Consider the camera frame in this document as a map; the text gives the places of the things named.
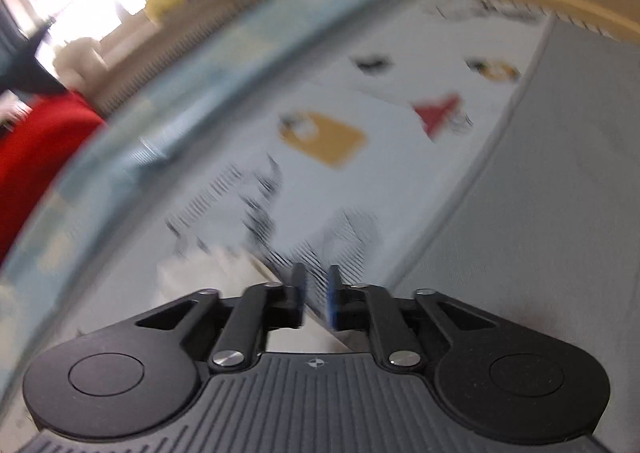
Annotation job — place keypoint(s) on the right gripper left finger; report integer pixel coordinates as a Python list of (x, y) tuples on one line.
[(135, 375)]

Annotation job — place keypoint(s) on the dark teal shark plush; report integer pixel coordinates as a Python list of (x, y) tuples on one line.
[(25, 74)]

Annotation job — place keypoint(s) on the light blue patterned quilt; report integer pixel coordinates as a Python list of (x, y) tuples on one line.
[(147, 134)]

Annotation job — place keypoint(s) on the red folded blanket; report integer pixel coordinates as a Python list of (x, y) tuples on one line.
[(36, 151)]

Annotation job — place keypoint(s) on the grey patterned bed sheet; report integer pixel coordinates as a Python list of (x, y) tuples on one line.
[(484, 149)]

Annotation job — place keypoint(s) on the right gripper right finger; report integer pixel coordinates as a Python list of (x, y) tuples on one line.
[(495, 377)]

